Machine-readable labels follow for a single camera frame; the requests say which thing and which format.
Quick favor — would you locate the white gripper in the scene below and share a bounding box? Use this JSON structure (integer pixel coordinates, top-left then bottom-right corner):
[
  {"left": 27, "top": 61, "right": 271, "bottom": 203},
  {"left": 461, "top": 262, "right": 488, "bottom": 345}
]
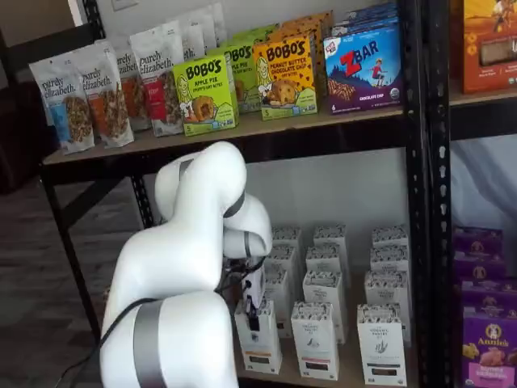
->
[{"left": 241, "top": 267, "right": 268, "bottom": 332}]

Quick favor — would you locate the white box yellow strip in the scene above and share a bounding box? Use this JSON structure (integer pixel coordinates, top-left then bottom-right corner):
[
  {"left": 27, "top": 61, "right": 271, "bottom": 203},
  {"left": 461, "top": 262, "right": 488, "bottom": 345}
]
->
[
  {"left": 265, "top": 243, "right": 298, "bottom": 276},
  {"left": 270, "top": 226, "right": 304, "bottom": 252},
  {"left": 233, "top": 298, "right": 283, "bottom": 375},
  {"left": 262, "top": 268, "right": 292, "bottom": 339}
]

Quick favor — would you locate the white box pink strip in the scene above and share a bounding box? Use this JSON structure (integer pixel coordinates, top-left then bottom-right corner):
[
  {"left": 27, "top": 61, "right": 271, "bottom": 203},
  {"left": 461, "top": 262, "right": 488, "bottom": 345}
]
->
[
  {"left": 312, "top": 224, "right": 348, "bottom": 251},
  {"left": 290, "top": 301, "right": 341, "bottom": 382},
  {"left": 305, "top": 243, "right": 351, "bottom": 289},
  {"left": 302, "top": 269, "right": 349, "bottom": 345}
]

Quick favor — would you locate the white box black strip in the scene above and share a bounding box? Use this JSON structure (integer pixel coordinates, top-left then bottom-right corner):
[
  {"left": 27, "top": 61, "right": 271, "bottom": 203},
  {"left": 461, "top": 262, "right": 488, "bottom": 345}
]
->
[
  {"left": 369, "top": 244, "right": 410, "bottom": 276},
  {"left": 364, "top": 270, "right": 413, "bottom": 349},
  {"left": 371, "top": 226, "right": 410, "bottom": 250},
  {"left": 355, "top": 303, "right": 407, "bottom": 386}
]

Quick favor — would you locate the green Bobo's apple pie box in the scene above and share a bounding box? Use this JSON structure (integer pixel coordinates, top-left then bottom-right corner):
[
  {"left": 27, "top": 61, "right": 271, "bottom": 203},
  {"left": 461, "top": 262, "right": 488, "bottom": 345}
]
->
[
  {"left": 207, "top": 40, "right": 262, "bottom": 116},
  {"left": 172, "top": 53, "right": 241, "bottom": 137},
  {"left": 232, "top": 23, "right": 280, "bottom": 46}
]

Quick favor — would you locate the purple Annie's snack box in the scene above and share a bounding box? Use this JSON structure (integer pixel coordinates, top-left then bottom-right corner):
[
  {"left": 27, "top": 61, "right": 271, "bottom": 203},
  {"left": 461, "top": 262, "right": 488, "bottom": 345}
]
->
[
  {"left": 452, "top": 251, "right": 508, "bottom": 285},
  {"left": 461, "top": 306, "right": 517, "bottom": 388},
  {"left": 460, "top": 277, "right": 517, "bottom": 314},
  {"left": 452, "top": 226, "right": 504, "bottom": 260}
]

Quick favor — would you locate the yellow Bobo's peanut butter box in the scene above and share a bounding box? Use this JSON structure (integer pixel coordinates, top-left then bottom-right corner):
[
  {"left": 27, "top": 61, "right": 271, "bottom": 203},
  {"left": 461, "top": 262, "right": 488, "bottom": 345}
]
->
[
  {"left": 266, "top": 23, "right": 325, "bottom": 98},
  {"left": 251, "top": 35, "right": 318, "bottom": 122},
  {"left": 281, "top": 11, "right": 335, "bottom": 82}
]

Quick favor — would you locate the blue Zbar snack box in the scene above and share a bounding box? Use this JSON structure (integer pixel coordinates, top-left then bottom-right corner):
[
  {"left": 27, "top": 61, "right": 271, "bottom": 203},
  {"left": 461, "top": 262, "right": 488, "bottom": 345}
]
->
[
  {"left": 322, "top": 23, "right": 404, "bottom": 116},
  {"left": 330, "top": 2, "right": 401, "bottom": 38}
]

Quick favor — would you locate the orange snack box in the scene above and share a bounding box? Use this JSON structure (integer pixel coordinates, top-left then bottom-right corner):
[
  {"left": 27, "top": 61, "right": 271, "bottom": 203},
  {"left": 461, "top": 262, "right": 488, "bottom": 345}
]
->
[{"left": 449, "top": 0, "right": 517, "bottom": 95}]

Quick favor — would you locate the red label granola bag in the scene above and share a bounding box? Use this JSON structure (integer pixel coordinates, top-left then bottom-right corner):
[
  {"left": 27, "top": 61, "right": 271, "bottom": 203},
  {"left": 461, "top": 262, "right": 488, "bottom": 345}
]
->
[{"left": 128, "top": 21, "right": 186, "bottom": 138}]

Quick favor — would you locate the orange label granola bag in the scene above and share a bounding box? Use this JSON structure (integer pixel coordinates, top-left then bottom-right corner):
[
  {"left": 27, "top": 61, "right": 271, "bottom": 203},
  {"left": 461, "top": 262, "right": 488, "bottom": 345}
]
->
[
  {"left": 107, "top": 32, "right": 152, "bottom": 133},
  {"left": 78, "top": 40, "right": 136, "bottom": 149}
]

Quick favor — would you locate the white plastic sheet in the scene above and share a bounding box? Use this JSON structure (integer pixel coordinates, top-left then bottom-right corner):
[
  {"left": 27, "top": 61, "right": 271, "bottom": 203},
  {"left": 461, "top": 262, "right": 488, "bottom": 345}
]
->
[{"left": 449, "top": 135, "right": 517, "bottom": 236}]

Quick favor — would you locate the blue label granola bag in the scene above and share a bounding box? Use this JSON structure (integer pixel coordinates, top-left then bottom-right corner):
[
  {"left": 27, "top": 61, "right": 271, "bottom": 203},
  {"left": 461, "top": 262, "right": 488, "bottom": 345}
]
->
[{"left": 28, "top": 56, "right": 96, "bottom": 156}]

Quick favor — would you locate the white granola bag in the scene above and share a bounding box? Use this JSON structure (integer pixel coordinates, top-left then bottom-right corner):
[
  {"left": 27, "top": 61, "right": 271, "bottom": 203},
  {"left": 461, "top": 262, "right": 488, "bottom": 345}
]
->
[
  {"left": 172, "top": 11, "right": 208, "bottom": 62},
  {"left": 200, "top": 2, "right": 227, "bottom": 54}
]

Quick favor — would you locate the dark brown furniture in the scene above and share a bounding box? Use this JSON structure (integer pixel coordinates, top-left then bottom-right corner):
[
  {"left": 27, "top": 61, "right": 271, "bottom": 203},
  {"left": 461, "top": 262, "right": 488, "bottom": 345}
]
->
[{"left": 0, "top": 27, "right": 54, "bottom": 196}]

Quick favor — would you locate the white wall switch plate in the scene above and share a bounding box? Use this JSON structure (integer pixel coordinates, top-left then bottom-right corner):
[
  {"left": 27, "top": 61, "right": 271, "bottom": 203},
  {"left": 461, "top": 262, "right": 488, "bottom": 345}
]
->
[{"left": 110, "top": 0, "right": 141, "bottom": 13}]

